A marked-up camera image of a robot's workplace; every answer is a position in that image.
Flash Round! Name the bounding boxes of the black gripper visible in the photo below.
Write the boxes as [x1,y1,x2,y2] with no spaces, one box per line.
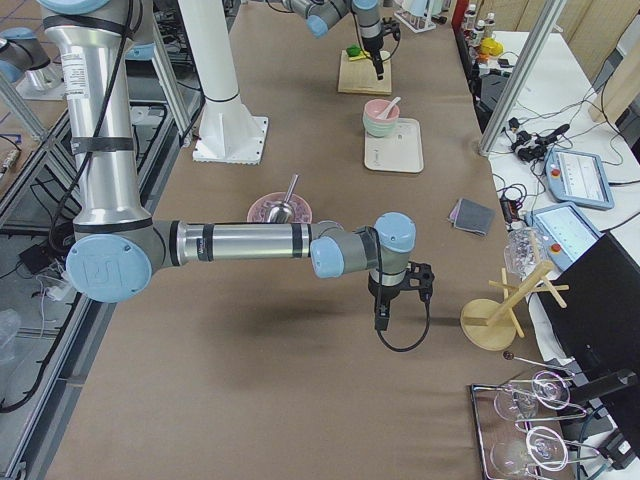
[368,261,435,331]
[360,17,401,81]

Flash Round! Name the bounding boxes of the small pink bowl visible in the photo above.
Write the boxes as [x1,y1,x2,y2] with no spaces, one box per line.
[363,99,400,124]

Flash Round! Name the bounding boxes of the white ceramic spoon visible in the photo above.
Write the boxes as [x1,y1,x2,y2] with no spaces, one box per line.
[377,96,401,120]

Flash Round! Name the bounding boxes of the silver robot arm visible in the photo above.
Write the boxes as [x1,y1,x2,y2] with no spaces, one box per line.
[266,0,401,80]
[38,1,434,340]

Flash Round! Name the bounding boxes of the wooden cutting board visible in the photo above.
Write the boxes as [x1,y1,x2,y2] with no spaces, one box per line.
[337,50,392,96]

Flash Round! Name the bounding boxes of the green toy vegetable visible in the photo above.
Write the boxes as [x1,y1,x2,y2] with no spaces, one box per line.
[346,45,361,57]

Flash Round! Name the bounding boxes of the white rack with cups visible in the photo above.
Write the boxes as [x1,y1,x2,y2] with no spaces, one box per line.
[394,0,443,33]

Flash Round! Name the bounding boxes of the stacked green bowls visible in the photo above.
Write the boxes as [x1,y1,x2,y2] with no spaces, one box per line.
[362,115,398,138]

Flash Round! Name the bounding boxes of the cream serving tray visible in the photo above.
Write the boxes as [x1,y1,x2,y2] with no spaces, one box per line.
[364,118,424,174]

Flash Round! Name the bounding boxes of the wooden mug tree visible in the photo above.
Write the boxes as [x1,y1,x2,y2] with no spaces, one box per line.
[460,257,569,351]

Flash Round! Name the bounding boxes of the yellow toy on desk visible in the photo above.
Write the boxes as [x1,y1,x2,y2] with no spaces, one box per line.
[479,38,504,57]

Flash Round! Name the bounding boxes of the grey folded cloth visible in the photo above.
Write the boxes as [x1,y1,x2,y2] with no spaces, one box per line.
[448,198,495,236]

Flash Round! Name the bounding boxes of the metal ice scoop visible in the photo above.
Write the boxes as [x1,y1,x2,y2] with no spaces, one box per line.
[266,173,299,224]

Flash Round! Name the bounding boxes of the clear glass mug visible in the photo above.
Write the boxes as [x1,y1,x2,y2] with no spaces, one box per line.
[504,227,548,278]

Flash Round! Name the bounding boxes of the metal glass rack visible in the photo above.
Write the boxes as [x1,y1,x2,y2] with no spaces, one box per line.
[469,350,613,479]

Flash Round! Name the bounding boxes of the upper wine glass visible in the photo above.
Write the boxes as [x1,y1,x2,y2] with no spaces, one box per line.
[494,370,570,421]

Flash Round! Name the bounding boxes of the wine glass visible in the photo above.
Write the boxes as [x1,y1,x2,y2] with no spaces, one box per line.
[489,426,569,479]
[494,370,570,421]

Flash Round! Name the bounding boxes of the lower teach pendant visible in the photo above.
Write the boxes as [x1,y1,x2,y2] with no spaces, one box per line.
[525,202,602,271]

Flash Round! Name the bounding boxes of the teach pendant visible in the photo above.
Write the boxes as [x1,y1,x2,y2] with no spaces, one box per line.
[525,202,602,271]
[545,148,615,210]

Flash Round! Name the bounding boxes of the black monitor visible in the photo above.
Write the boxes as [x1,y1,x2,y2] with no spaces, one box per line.
[538,230,640,401]

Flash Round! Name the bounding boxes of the lower wine glass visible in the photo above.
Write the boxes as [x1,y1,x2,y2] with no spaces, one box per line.
[489,426,569,479]

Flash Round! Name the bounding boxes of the upper teach pendant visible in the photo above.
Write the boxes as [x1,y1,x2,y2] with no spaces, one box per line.
[545,148,615,210]

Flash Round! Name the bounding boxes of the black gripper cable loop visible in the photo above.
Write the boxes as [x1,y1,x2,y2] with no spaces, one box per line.
[375,289,434,354]

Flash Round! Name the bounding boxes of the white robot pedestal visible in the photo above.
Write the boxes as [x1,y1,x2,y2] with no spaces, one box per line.
[178,0,268,165]

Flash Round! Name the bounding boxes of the aluminium frame post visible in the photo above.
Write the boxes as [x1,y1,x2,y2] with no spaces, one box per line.
[478,0,567,157]

